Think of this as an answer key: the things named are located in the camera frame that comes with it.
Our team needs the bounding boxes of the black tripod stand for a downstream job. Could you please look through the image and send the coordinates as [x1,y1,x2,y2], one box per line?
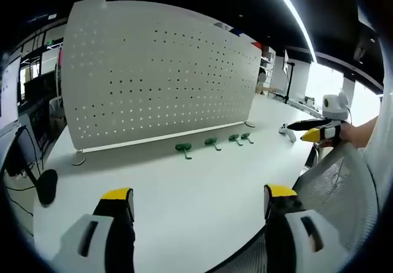
[271,49,296,105]

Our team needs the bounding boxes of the black cable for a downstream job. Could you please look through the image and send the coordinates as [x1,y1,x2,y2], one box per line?
[0,158,35,217]

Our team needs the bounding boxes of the computer monitor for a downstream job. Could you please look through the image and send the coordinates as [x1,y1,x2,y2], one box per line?
[0,55,23,127]

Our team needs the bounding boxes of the person's right hand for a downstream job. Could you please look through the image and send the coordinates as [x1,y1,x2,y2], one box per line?
[317,121,359,149]

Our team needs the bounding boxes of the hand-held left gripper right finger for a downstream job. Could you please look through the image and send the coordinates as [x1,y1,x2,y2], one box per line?
[263,183,342,273]

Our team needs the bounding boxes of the white handheld controller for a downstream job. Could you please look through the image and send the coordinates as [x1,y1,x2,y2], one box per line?
[278,122,297,144]

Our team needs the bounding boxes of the grey mesh office chair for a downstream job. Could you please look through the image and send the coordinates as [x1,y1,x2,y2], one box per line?
[211,140,383,273]

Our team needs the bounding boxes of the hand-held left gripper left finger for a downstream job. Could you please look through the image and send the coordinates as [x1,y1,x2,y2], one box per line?
[50,186,136,273]

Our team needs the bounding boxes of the ceiling light strip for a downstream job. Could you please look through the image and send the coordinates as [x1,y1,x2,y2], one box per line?
[265,0,319,64]

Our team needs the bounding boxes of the black monitor stand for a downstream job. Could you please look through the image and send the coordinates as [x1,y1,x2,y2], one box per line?
[5,125,60,207]

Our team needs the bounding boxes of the white perforated mounting plate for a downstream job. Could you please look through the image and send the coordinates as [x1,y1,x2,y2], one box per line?
[61,0,263,167]

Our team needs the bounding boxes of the person's white shirt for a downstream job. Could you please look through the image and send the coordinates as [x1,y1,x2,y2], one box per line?
[357,93,388,255]

